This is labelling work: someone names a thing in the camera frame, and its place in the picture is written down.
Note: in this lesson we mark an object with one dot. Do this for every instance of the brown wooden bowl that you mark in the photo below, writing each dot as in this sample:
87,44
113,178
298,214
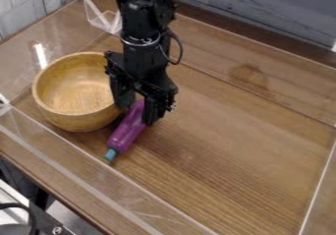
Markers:
73,93

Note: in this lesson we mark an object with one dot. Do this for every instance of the clear acrylic corner bracket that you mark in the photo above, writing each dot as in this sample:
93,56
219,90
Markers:
107,21

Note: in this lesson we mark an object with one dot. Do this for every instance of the clear acrylic tray wall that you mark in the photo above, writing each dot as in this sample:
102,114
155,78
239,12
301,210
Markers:
239,163

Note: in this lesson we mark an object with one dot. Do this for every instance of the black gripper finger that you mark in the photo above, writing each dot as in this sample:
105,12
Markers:
157,105
123,92

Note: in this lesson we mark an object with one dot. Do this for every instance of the black metal table bracket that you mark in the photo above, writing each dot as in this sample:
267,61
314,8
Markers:
46,225

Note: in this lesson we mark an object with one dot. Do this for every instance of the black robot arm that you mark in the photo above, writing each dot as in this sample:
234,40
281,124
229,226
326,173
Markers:
146,23

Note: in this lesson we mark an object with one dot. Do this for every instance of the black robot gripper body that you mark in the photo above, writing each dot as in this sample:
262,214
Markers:
142,64

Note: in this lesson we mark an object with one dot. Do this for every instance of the purple toy eggplant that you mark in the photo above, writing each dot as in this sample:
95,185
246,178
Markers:
127,131

